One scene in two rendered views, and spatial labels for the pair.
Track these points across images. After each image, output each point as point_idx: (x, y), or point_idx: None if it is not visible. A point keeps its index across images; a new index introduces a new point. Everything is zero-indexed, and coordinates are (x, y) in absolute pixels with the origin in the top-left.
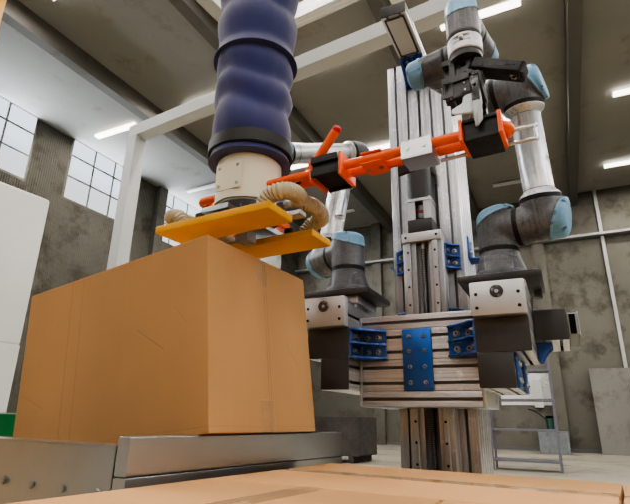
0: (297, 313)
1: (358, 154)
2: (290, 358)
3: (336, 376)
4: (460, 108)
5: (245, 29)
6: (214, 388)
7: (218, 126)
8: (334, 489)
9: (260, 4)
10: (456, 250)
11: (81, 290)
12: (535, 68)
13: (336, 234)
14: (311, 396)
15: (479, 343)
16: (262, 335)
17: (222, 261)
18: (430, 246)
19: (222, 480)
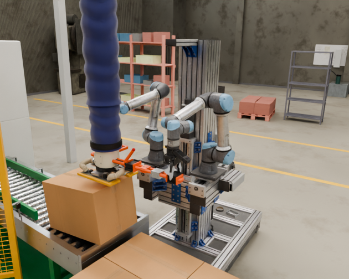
0: (129, 189)
1: (160, 97)
2: (127, 207)
3: (148, 195)
4: (167, 171)
5: (96, 100)
6: (101, 234)
7: (92, 138)
8: (126, 270)
9: (100, 88)
10: (199, 144)
11: (57, 189)
12: (224, 102)
13: (150, 136)
14: (135, 212)
15: (190, 200)
16: (115, 208)
17: (98, 197)
18: (188, 144)
19: (103, 261)
